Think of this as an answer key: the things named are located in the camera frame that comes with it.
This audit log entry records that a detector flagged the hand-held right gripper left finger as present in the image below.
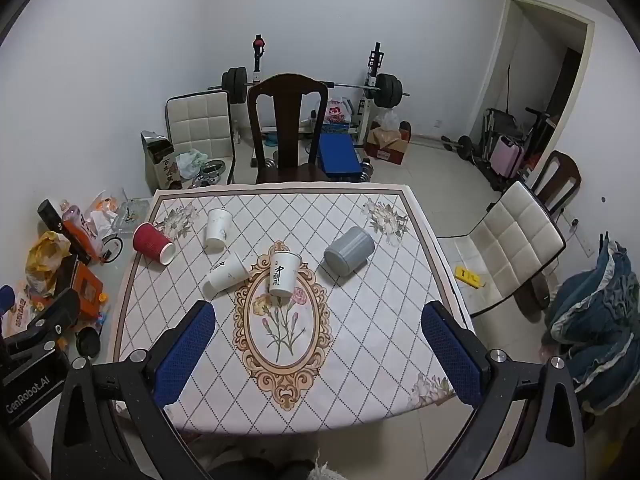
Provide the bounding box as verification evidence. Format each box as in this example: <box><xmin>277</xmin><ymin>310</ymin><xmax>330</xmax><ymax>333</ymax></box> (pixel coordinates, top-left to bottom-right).
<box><xmin>52</xmin><ymin>300</ymin><xmax>217</xmax><ymax>480</ymax></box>

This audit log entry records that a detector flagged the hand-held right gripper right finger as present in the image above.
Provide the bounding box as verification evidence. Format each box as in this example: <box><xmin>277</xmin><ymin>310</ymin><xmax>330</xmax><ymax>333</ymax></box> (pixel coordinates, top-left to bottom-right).
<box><xmin>421</xmin><ymin>301</ymin><xmax>587</xmax><ymax>480</ymax></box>

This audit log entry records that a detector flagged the plain white paper cup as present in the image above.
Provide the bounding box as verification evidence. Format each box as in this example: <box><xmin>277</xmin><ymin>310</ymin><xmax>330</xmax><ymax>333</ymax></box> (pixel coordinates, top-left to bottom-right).
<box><xmin>201</xmin><ymin>251</ymin><xmax>249</xmax><ymax>298</ymax></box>

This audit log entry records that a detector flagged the red ribbed paper cup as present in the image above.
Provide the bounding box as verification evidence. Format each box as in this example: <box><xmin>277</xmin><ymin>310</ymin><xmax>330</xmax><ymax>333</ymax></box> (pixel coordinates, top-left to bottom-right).
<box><xmin>132</xmin><ymin>221</ymin><xmax>176</xmax><ymax>266</ymax></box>

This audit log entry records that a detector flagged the white cup with black print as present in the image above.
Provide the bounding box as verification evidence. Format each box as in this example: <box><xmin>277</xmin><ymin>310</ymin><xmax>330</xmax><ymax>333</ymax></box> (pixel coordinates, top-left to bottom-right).
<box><xmin>268</xmin><ymin>251</ymin><xmax>304</xmax><ymax>297</ymax></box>

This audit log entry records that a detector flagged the white cup with small print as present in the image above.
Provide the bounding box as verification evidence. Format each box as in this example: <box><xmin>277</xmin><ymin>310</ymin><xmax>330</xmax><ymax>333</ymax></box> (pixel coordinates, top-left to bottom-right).
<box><xmin>204</xmin><ymin>208</ymin><xmax>234</xmax><ymax>252</ymax></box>

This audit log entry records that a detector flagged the grey plastic cup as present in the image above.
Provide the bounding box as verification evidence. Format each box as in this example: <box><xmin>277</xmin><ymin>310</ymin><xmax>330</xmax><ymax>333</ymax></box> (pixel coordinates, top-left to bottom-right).
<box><xmin>323</xmin><ymin>226</ymin><xmax>376</xmax><ymax>277</ymax></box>

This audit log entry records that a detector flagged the orange and white packet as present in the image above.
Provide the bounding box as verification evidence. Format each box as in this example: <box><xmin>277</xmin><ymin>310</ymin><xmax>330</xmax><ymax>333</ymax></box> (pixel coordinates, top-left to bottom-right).
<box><xmin>0</xmin><ymin>294</ymin><xmax>38</xmax><ymax>338</ymax></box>

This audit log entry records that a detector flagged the black round lid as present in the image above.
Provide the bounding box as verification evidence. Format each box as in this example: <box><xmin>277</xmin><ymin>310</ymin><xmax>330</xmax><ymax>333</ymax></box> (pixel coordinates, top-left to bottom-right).
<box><xmin>75</xmin><ymin>326</ymin><xmax>102</xmax><ymax>359</ymax></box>

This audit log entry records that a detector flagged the orange box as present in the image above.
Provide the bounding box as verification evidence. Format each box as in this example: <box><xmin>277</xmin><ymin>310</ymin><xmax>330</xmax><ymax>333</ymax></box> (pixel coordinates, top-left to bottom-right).
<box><xmin>60</xmin><ymin>261</ymin><xmax>105</xmax><ymax>320</ymax></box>

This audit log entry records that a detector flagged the yellow plastic bag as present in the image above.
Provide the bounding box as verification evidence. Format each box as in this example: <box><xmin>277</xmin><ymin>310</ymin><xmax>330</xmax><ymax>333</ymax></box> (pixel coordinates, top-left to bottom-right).
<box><xmin>25</xmin><ymin>231</ymin><xmax>72</xmax><ymax>297</ymax></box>

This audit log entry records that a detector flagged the floor clutter pile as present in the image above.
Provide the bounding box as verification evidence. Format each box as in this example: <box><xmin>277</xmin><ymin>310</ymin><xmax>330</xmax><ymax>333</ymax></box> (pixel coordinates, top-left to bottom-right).
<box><xmin>30</xmin><ymin>195</ymin><xmax>153</xmax><ymax>361</ymax></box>

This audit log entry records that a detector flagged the yellow tool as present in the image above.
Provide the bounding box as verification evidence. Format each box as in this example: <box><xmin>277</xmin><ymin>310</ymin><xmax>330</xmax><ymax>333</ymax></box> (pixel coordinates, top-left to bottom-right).
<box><xmin>454</xmin><ymin>266</ymin><xmax>485</xmax><ymax>289</ymax></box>

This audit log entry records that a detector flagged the glass ashtray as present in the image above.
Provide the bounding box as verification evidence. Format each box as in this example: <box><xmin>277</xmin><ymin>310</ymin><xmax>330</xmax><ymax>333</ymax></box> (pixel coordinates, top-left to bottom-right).
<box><xmin>114</xmin><ymin>199</ymin><xmax>150</xmax><ymax>232</ymax></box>

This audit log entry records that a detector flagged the white padded chair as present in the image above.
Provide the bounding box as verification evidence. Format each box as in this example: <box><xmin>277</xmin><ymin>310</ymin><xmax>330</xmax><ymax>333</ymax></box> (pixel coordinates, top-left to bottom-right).
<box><xmin>436</xmin><ymin>180</ymin><xmax>567</xmax><ymax>319</ymax></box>
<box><xmin>166</xmin><ymin>90</ymin><xmax>237</xmax><ymax>187</ymax></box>

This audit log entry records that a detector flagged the blue denim clothes pile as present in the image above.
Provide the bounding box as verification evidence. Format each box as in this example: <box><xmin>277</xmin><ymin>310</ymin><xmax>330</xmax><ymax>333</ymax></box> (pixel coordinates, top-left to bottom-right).
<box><xmin>544</xmin><ymin>237</ymin><xmax>640</xmax><ymax>413</ymax></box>

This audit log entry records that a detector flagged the white fluffy cloth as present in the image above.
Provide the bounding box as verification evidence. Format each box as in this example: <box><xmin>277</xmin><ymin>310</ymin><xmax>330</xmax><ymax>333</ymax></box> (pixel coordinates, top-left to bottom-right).
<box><xmin>306</xmin><ymin>449</ymin><xmax>352</xmax><ymax>480</ymax></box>

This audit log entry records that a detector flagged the white power strip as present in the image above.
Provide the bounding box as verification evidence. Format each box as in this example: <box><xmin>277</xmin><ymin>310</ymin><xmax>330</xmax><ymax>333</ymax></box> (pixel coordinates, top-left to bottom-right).
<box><xmin>561</xmin><ymin>211</ymin><xmax>599</xmax><ymax>257</ymax></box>

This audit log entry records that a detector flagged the metal bowl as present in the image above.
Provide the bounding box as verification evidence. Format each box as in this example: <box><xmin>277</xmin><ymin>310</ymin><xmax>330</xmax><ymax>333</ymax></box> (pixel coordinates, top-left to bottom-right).
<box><xmin>197</xmin><ymin>159</ymin><xmax>227</xmax><ymax>185</ymax></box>

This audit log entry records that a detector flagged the brown and white carton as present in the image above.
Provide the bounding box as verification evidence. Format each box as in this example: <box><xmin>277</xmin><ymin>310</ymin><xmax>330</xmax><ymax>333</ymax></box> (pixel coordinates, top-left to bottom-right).
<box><xmin>141</xmin><ymin>131</ymin><xmax>177</xmax><ymax>192</ymax></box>

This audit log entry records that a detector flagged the green white plastic bag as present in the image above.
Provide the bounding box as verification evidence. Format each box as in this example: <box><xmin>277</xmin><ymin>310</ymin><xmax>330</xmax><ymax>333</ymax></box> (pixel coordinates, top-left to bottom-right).
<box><xmin>176</xmin><ymin>151</ymin><xmax>208</xmax><ymax>180</ymax></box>

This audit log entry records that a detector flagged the pink suitcase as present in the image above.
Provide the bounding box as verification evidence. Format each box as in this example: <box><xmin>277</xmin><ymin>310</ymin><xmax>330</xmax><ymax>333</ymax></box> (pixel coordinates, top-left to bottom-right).
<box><xmin>489</xmin><ymin>135</ymin><xmax>527</xmax><ymax>179</ymax></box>

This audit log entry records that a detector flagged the black floor barbell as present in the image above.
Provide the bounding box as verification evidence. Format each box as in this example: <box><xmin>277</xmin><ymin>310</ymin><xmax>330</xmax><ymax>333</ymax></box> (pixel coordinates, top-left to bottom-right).
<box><xmin>441</xmin><ymin>134</ymin><xmax>475</xmax><ymax>162</ymax></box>

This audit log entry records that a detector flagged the dark wooden chair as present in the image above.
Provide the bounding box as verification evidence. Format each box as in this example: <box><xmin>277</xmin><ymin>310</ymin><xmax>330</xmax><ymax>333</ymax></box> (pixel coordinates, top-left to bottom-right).
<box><xmin>529</xmin><ymin>150</ymin><xmax>583</xmax><ymax>223</ymax></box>
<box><xmin>247</xmin><ymin>73</ymin><xmax>329</xmax><ymax>186</ymax></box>

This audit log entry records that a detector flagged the brown cardboard box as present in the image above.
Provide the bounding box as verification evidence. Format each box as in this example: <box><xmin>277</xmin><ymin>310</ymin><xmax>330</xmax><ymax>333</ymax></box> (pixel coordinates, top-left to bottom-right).
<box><xmin>364</xmin><ymin>126</ymin><xmax>412</xmax><ymax>166</ymax></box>

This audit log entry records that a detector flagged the blue bench pad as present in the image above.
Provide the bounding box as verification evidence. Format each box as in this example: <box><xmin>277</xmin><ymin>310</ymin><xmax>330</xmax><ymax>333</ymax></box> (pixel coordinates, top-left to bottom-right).
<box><xmin>318</xmin><ymin>132</ymin><xmax>362</xmax><ymax>182</ymax></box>

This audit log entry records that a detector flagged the black folding cart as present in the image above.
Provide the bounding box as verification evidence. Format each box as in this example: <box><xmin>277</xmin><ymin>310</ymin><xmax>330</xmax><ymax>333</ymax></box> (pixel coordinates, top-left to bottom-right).
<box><xmin>481</xmin><ymin>106</ymin><xmax>562</xmax><ymax>181</ymax></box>

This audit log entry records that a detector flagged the pink plastic bag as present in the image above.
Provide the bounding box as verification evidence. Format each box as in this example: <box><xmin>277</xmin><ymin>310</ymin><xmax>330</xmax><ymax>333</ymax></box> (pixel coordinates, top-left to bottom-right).
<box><xmin>324</xmin><ymin>99</ymin><xmax>352</xmax><ymax>124</ymax></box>

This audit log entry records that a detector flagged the black barbell with weight plates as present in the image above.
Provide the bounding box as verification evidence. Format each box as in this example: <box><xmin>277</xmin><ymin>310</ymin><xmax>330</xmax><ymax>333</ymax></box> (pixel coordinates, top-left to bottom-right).
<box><xmin>221</xmin><ymin>66</ymin><xmax>412</xmax><ymax>110</ymax></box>

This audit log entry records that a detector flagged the white weight bench rack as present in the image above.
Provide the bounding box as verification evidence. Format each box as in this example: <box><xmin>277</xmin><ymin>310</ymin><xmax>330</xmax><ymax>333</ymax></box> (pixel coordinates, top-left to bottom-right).
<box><xmin>249</xmin><ymin>34</ymin><xmax>387</xmax><ymax>148</ymax></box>

